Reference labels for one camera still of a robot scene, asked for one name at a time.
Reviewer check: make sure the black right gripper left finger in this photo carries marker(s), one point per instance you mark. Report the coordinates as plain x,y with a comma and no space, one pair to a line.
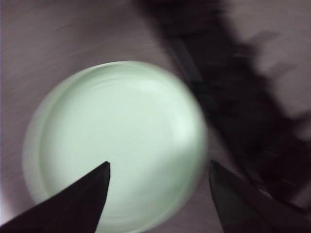
73,206

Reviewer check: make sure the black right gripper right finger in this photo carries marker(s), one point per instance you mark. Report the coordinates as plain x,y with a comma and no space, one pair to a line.
243,211

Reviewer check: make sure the pale green round plate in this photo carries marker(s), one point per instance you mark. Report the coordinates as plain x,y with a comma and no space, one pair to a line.
116,136

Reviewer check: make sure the black plastic plate rack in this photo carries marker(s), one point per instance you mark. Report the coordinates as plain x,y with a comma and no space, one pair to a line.
230,97

